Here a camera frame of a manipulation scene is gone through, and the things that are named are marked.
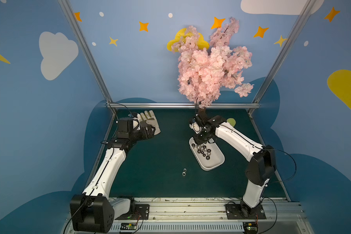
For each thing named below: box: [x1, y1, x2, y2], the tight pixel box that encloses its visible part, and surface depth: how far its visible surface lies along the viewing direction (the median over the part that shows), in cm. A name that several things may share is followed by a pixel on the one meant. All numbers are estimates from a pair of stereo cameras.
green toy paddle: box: [226, 117, 236, 127], surface depth 117 cm
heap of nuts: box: [191, 143, 212, 160], surface depth 100 cm
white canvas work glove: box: [136, 110, 161, 136], surface depth 117 cm
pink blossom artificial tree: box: [171, 17, 254, 117], surface depth 72 cm
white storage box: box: [189, 136, 226, 172], surface depth 96 cm
